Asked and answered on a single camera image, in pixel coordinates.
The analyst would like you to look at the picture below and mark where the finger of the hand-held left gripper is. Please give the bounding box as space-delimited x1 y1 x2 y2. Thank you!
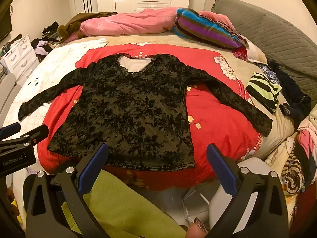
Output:
0 122 22 140
15 124 49 147

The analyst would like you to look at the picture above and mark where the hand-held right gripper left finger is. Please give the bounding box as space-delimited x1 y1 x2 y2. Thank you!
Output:
26 142 111 238

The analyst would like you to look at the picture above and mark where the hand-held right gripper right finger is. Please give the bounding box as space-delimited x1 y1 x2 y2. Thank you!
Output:
206 143 290 238

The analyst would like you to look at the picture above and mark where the black floral lace top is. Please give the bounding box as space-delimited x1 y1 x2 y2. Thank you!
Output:
18 54 273 172

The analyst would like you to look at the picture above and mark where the pile of clothes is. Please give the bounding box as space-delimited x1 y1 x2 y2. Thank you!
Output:
31 22 61 60

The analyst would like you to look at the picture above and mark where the white plastic stool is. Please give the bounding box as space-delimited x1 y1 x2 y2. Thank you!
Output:
209 158 274 231

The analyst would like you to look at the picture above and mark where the grey chair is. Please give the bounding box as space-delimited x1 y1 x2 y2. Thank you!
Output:
0 73 22 127

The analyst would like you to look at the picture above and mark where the person's green trouser leg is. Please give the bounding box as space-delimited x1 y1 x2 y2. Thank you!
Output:
62 170 187 238

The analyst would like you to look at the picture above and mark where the red floral blanket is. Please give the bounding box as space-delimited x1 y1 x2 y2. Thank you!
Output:
37 43 263 191

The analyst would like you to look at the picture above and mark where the patterned slipper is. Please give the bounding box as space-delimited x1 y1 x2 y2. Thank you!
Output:
188 217 208 238

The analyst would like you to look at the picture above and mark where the cartoon print bed sheet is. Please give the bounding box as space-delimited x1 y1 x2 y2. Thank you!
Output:
264 131 299 179

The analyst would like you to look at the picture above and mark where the white quilt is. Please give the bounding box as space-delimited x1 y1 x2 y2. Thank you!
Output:
5 38 109 154

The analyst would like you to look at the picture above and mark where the brown striped cloth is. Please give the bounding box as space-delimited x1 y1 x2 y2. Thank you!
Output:
280 149 306 195

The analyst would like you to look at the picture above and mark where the white drawer unit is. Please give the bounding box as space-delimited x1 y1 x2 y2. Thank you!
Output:
0 35 38 85

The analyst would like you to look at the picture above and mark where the green black striped garment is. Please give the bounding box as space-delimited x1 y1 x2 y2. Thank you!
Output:
246 72 282 114

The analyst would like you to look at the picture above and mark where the dark navy garment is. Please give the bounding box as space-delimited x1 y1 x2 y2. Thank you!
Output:
267 60 312 127

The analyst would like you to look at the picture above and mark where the black television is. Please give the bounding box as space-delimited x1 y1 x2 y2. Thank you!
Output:
0 7 13 41

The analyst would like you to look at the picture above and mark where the blue white patterned cloth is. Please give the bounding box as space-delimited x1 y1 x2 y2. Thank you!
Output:
258 63 280 85

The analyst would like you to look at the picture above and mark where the brown fur-trimmed coat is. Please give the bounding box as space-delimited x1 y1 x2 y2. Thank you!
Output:
57 12 119 43

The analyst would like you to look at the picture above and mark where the maroon patterned cloth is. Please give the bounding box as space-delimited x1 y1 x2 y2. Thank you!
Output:
232 47 248 60

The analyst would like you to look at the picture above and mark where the multicolour striped fleece blanket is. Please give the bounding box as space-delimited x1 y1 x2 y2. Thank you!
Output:
172 7 249 49

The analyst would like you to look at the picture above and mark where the pink duvet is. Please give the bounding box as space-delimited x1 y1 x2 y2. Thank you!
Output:
79 7 236 39

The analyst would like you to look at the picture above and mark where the grey quilted headboard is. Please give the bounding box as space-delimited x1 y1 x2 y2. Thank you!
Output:
212 0 317 102

